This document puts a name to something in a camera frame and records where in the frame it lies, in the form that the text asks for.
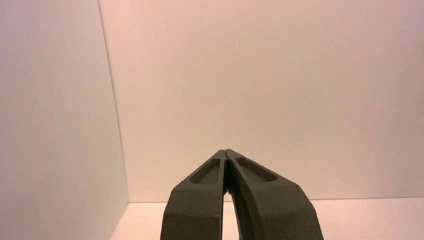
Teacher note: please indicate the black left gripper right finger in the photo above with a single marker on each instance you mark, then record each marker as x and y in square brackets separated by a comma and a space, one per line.
[275, 212]

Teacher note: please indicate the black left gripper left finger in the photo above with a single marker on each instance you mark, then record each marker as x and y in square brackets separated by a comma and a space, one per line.
[195, 212]

